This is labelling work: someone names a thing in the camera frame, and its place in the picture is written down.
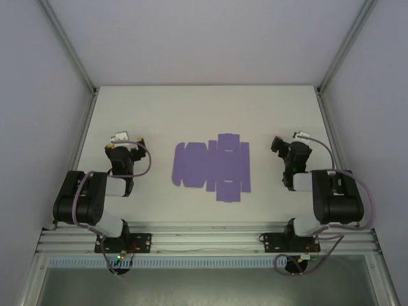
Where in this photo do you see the purple paper box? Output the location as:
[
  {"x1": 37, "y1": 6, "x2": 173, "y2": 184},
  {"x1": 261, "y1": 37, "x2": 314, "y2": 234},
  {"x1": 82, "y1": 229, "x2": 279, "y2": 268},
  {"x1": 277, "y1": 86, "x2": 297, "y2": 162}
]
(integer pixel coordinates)
[{"x1": 171, "y1": 133, "x2": 252, "y2": 204}]

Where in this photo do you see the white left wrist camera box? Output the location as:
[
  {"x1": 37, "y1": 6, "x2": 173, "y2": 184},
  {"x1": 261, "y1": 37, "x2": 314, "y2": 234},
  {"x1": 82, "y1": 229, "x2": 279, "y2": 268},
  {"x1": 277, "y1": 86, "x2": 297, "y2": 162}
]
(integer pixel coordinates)
[{"x1": 110, "y1": 130, "x2": 130, "y2": 143}]

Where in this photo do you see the aluminium table side rail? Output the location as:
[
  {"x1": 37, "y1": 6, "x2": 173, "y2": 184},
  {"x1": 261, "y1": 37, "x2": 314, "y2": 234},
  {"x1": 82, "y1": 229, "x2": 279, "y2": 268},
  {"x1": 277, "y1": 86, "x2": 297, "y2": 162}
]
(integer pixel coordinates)
[
  {"x1": 50, "y1": 89, "x2": 98, "y2": 230},
  {"x1": 317, "y1": 89, "x2": 363, "y2": 230}
]

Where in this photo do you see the black cable grommet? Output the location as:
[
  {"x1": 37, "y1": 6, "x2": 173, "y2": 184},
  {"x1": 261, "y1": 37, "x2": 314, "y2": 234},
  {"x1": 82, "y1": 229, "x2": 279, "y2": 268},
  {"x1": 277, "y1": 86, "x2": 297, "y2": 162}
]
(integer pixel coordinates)
[
  {"x1": 283, "y1": 256, "x2": 309, "y2": 277},
  {"x1": 108, "y1": 266, "x2": 131, "y2": 277}
]

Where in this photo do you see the aluminium frame post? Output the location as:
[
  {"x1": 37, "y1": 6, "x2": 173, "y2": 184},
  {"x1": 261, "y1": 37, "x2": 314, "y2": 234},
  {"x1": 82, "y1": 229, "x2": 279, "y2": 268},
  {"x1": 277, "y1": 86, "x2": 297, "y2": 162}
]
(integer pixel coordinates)
[
  {"x1": 40, "y1": 0, "x2": 98, "y2": 95},
  {"x1": 316, "y1": 0, "x2": 379, "y2": 95}
]

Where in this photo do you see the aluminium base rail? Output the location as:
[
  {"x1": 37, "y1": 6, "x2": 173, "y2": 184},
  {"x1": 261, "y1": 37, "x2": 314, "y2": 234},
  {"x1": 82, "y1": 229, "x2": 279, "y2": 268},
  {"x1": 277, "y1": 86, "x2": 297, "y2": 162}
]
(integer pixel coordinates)
[{"x1": 36, "y1": 222, "x2": 382, "y2": 256}]

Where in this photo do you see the grey slotted cable duct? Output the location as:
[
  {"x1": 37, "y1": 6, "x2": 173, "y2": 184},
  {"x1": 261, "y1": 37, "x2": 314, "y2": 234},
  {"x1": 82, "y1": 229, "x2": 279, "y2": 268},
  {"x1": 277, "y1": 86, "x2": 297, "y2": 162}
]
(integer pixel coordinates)
[{"x1": 47, "y1": 258, "x2": 288, "y2": 268}]

